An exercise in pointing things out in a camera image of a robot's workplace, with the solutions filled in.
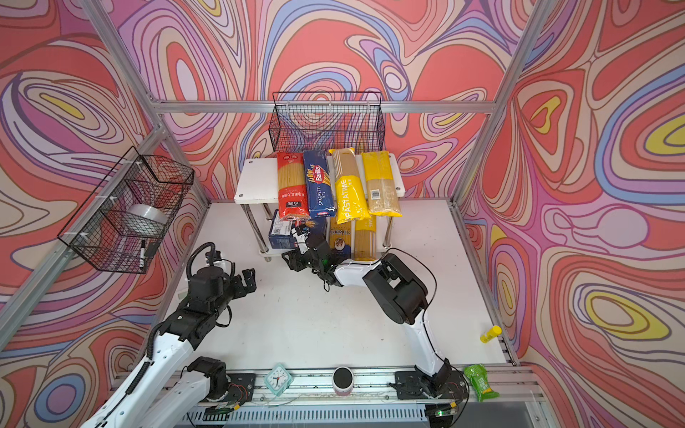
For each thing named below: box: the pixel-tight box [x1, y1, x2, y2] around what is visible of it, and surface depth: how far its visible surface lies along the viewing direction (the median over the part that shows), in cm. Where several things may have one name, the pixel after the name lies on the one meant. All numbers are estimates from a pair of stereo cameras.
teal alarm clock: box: [264, 362, 294, 397], surface depth 75 cm
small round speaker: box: [331, 365, 355, 397], surface depth 72 cm
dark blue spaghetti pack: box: [303, 149, 337, 218], surface depth 73 cm
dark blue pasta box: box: [268, 208, 328, 249], surface depth 95 cm
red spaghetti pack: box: [276, 151, 312, 220], surface depth 76 cm
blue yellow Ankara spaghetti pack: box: [329, 216, 353, 264], surface depth 98 cm
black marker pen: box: [139, 238, 146, 270], surface depth 73 cm
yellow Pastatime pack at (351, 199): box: [328, 147, 372, 225], surface depth 74 cm
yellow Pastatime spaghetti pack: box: [354, 214, 378, 262], surface depth 98 cm
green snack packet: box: [462, 363, 501, 404], surface depth 75 cm
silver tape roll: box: [124, 203, 170, 230], surface depth 73 cm
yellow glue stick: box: [479, 325, 503, 345], surface depth 78 cm
